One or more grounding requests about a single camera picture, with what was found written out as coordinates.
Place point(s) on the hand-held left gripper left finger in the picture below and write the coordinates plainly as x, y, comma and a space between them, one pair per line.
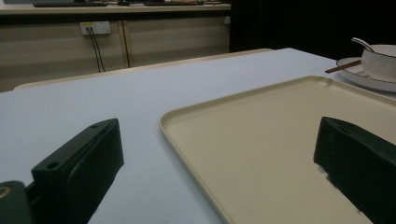
77, 174

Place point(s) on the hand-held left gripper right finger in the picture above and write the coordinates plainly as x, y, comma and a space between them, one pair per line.
358, 161

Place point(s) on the white plate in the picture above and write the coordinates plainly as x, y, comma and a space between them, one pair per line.
355, 74

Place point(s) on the beige plastic tray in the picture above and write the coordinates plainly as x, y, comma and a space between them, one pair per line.
264, 149

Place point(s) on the brown wooden chopstick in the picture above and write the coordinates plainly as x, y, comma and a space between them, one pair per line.
342, 66

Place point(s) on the white bowl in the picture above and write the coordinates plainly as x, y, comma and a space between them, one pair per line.
379, 62

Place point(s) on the white spoon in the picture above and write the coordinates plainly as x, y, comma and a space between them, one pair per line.
362, 43

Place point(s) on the black keyboard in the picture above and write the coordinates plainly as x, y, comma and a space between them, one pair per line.
70, 4
172, 3

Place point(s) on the white wall socket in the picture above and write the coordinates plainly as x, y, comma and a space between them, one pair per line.
95, 28

